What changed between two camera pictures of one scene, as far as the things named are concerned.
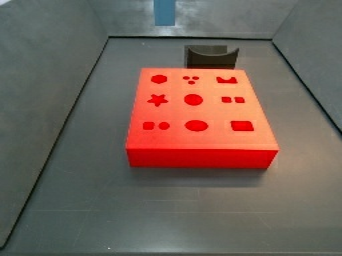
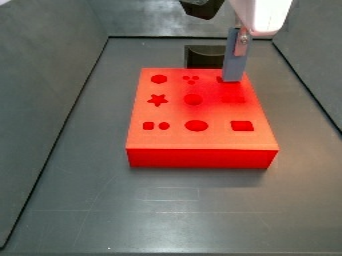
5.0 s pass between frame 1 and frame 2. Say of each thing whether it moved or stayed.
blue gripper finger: moved
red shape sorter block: stayed
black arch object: stayed
